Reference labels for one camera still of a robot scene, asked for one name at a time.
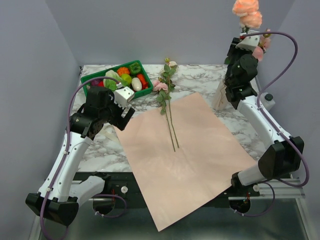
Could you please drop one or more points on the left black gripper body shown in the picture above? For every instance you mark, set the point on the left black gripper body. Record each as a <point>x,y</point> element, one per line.
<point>112,114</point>

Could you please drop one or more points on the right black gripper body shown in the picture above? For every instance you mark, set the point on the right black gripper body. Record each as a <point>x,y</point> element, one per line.
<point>234,53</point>

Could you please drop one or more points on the beige ribbon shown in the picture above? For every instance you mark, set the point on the beige ribbon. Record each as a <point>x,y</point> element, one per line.
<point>109,132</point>

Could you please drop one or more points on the pink rose stem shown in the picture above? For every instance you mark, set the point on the pink rose stem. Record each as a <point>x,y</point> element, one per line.
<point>263,45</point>

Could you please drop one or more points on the peach rose stem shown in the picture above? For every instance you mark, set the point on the peach rose stem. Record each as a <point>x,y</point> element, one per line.
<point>249,14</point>

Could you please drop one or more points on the pink flower bouquet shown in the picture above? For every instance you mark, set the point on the pink flower bouquet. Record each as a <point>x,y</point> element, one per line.
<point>162,86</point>

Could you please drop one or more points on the white rose stem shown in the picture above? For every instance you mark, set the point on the white rose stem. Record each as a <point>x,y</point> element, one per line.
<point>169,70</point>

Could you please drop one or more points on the pink wrapping paper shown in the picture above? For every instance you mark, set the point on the pink wrapping paper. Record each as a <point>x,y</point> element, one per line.
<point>179,174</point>

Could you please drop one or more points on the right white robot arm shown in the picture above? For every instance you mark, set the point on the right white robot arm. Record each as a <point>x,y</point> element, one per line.
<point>282,155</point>

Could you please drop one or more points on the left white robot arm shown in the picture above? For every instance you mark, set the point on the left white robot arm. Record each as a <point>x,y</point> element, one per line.
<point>81,130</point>

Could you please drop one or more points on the white ceramic vase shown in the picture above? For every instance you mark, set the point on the white ceramic vase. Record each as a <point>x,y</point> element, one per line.
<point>220,101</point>

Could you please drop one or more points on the green lettuce toy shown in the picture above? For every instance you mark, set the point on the green lettuce toy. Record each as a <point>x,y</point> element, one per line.
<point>112,80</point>

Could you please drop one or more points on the red tomato toy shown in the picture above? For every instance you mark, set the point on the red tomato toy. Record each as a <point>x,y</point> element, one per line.
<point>101,83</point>

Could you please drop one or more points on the purple onion toy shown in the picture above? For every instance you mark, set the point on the purple onion toy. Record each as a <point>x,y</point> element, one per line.
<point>95,82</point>

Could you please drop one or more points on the green plastic tray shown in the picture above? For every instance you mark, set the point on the green plastic tray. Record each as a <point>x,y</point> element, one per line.
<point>145,91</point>

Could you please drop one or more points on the white egg-shaped vegetable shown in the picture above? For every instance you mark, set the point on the white egg-shaped vegetable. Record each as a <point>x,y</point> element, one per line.
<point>136,84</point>

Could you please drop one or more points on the lime green fruit toy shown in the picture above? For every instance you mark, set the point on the lime green fruit toy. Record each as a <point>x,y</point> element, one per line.
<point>126,78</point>

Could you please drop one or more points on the red chili pepper toy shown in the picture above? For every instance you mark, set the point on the red chili pepper toy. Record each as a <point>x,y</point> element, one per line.
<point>143,81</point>

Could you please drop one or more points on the orange pumpkin toy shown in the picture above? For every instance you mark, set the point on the orange pumpkin toy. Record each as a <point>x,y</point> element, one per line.
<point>123,70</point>

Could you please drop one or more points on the green bell pepper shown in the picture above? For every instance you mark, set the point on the green bell pepper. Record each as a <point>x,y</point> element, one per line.
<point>134,68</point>

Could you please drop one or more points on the white spray bottle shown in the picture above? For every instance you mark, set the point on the white spray bottle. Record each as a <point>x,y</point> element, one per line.
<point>267,100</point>

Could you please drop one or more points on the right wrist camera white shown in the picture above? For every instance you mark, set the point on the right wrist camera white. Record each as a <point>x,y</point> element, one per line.
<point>248,43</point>

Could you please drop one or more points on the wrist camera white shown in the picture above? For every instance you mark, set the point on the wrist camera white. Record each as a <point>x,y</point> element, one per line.
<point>123,96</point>
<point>248,43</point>

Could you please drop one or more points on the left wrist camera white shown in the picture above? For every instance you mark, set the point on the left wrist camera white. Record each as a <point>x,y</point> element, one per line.
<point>123,96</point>

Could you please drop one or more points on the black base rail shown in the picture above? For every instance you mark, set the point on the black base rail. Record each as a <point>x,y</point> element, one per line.
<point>125,185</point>

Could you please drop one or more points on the aluminium frame rail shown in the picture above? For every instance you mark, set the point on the aluminium frame rail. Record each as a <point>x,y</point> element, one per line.
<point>282,190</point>

